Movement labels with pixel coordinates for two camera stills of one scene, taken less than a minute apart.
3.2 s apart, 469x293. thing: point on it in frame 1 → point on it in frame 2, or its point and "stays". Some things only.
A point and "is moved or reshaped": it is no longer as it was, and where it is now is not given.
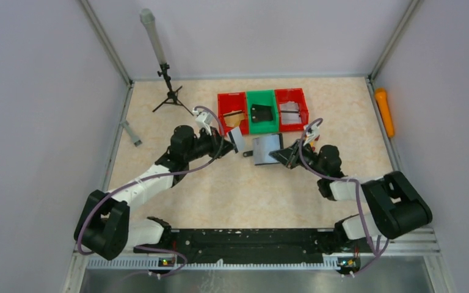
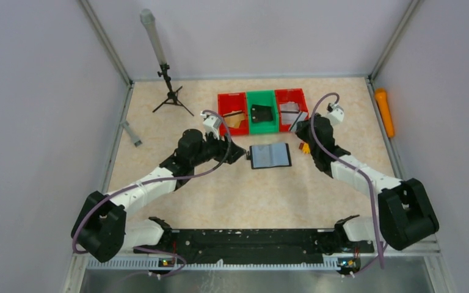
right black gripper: [295, 152] → [308, 129]
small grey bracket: [135, 139] stays
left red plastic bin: [232, 101] stays
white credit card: [239, 138] → [301, 117]
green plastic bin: [265, 97] stays
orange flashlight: [381, 97] stays
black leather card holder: [262, 146] is moved or reshaped
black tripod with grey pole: [148, 16] stays
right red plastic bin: [297, 95] stays
